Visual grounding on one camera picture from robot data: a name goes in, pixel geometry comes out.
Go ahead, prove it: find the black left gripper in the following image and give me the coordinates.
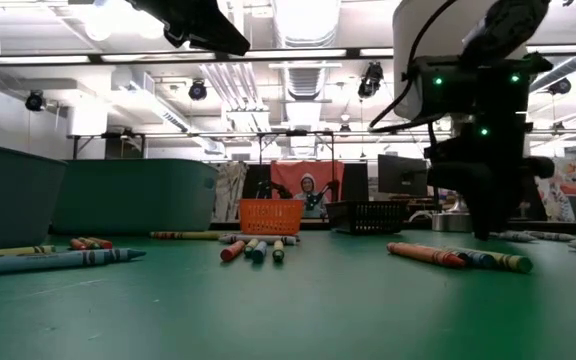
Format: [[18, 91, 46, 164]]
[[127, 0, 252, 57]]

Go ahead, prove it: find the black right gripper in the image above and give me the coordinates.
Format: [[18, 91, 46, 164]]
[[426, 119, 557, 242]]

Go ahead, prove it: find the yellow-green crayon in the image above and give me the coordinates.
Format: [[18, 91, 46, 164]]
[[242, 237, 261, 259], [460, 248, 535, 275]]

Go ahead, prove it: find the teal plastic bin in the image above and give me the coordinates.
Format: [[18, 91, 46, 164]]
[[0, 139, 68, 252], [50, 158, 219, 235]]

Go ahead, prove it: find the black ceiling spotlight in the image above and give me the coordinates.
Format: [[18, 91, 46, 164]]
[[357, 61, 385, 100], [188, 79, 209, 103], [547, 77, 573, 97], [24, 89, 48, 113]]

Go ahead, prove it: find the floral patterned cloth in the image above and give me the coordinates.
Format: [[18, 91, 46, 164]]
[[532, 157, 576, 224]]

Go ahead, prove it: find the black computer monitor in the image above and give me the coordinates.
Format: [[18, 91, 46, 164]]
[[377, 153, 429, 198]]

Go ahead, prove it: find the black mesh basket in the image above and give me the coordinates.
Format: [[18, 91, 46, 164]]
[[325, 199, 409, 235]]

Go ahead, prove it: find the orange backdrop cloth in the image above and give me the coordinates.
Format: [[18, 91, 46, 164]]
[[269, 160, 346, 202]]

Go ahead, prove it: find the white patterned cloth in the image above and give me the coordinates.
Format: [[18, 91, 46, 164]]
[[214, 161, 249, 223]]

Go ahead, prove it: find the person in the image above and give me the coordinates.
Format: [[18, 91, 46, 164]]
[[292, 172, 330, 220]]

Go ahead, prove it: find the orange mesh basket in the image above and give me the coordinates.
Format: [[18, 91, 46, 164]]
[[237, 198, 305, 236]]

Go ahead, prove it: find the silver table lamp white shade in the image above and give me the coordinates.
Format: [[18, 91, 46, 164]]
[[392, 0, 532, 234]]

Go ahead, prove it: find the silver ventilation duct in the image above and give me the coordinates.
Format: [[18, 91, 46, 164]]
[[271, 0, 343, 161]]

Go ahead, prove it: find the black metal frame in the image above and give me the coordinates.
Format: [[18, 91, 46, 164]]
[[66, 130, 337, 162]]

